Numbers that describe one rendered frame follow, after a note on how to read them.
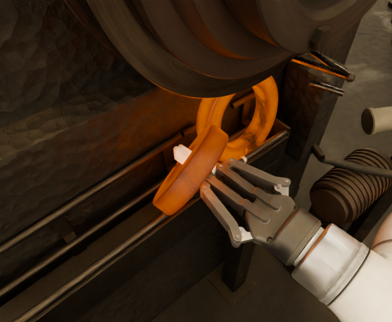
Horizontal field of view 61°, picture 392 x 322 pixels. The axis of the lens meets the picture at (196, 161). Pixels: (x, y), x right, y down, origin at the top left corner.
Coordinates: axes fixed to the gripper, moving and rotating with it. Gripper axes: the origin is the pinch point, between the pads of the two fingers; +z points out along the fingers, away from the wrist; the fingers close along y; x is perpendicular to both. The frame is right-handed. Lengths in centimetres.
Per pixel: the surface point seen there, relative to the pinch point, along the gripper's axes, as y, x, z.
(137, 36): -5.7, 24.7, 1.5
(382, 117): 41.2, -11.7, -16.4
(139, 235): -13.2, -6.2, -0.1
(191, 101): 7.3, 2.3, 7.7
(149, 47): -4.7, 23.0, 1.2
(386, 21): 239, -105, 31
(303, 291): 24, -78, -28
